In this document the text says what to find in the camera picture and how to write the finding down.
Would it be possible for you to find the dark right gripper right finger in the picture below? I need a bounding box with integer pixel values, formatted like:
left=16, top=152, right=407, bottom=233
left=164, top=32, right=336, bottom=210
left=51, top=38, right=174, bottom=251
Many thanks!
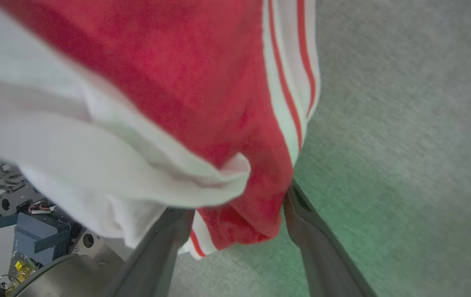
left=282, top=181, right=379, bottom=297

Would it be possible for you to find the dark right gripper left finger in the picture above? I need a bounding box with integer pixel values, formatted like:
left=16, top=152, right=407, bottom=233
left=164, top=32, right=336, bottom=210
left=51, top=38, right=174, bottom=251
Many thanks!
left=110, top=207, right=195, bottom=297

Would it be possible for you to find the red and white sports jersey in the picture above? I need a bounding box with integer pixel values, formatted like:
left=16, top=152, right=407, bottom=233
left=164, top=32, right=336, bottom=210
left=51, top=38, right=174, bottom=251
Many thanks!
left=0, top=0, right=321, bottom=260

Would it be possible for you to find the blue grey electronics box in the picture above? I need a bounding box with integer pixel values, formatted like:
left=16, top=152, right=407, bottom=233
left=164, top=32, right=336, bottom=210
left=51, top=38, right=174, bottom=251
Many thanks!
left=0, top=212, right=73, bottom=268

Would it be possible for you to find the grey fabric sofa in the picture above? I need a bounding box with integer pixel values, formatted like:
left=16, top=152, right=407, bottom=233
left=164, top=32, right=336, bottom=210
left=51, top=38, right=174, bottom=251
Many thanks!
left=169, top=0, right=471, bottom=297

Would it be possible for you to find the grey mecanum wheel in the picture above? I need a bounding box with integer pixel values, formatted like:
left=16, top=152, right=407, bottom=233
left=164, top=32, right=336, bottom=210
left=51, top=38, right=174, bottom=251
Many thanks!
left=0, top=158, right=26, bottom=191

